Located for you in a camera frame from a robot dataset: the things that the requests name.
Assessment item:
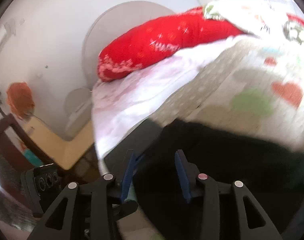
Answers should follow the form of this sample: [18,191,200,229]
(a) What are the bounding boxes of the black pants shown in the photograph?
[104,119,304,239]

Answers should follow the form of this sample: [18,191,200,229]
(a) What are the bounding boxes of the cream bedside table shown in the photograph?
[23,117,95,170]

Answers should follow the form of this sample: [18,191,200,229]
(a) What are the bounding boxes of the heart pattern quilt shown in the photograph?
[151,37,304,151]

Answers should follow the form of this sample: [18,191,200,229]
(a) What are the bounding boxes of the white round headboard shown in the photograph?
[82,1,174,88]

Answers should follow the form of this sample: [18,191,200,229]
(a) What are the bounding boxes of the long red pillow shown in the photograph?
[97,7,243,82]

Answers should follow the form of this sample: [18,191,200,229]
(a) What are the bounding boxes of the green cloud pattern bolster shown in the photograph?
[283,21,304,46]

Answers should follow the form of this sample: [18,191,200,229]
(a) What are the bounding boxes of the floral white pillow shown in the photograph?
[203,0,288,38]

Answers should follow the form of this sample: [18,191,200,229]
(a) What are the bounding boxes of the red orange wall flower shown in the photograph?
[6,82,35,120]

